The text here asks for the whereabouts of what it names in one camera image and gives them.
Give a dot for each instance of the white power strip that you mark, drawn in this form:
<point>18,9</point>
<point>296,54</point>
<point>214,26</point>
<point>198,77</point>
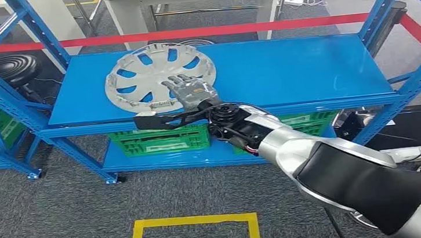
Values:
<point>294,1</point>

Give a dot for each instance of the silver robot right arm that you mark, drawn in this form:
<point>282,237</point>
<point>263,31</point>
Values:
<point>355,181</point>

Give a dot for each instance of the black right wrist camera bracket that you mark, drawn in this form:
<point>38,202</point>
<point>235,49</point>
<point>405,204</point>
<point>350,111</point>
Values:
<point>149,122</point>

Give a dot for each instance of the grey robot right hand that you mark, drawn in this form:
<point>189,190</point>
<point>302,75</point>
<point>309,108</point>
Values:
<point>194,92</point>

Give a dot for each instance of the silver plastic hubcap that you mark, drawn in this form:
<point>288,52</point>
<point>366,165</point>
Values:
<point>152,77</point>

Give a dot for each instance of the yellow floor tape square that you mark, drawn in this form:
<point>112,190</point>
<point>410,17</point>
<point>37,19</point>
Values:
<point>193,220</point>

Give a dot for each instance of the white cabinet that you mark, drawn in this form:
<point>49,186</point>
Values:
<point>55,25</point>

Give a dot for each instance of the black equipment case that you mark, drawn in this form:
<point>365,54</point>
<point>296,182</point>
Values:
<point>419,125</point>

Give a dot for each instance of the black ribbed round disc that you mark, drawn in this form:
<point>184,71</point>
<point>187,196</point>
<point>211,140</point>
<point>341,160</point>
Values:
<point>197,42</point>

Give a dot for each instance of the white desk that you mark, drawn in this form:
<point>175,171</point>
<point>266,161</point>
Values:
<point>127,18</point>

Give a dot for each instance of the black stanchion post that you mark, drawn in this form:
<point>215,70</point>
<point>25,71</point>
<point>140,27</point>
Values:
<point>390,19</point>

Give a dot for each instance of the black round stool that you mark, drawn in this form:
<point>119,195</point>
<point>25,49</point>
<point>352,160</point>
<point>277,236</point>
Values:
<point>16,67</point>

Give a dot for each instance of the red barrier tape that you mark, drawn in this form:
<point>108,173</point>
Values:
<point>186,33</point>

